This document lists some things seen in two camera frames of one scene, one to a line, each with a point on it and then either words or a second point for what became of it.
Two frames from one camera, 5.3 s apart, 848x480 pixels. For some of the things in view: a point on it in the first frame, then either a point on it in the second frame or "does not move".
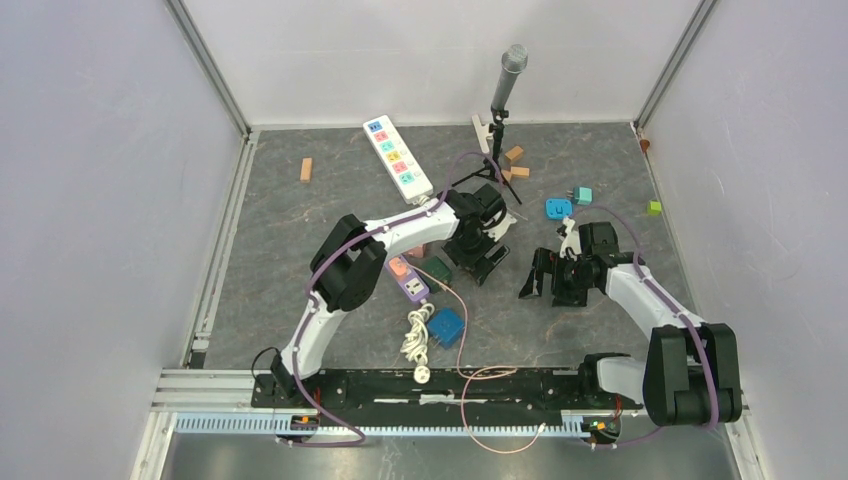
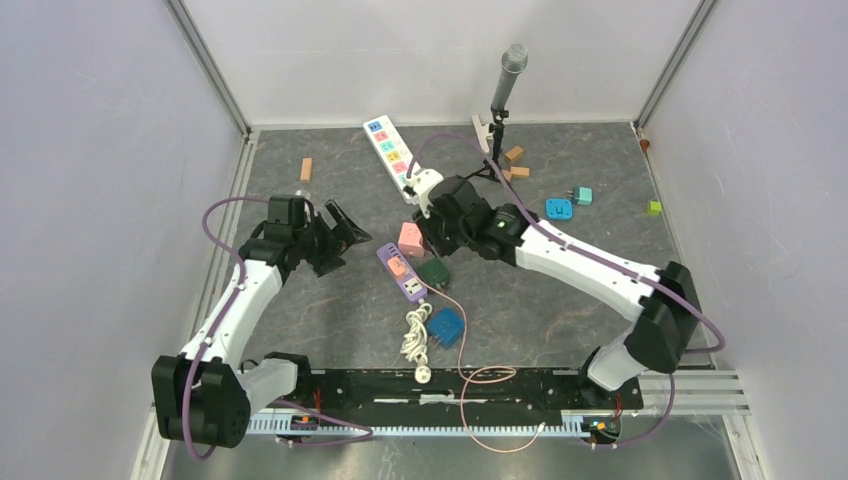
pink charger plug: x=398 y=266 does not move
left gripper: x=478 y=265 -> x=338 y=239
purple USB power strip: x=410 y=283 does not move
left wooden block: x=306 y=170 does not move
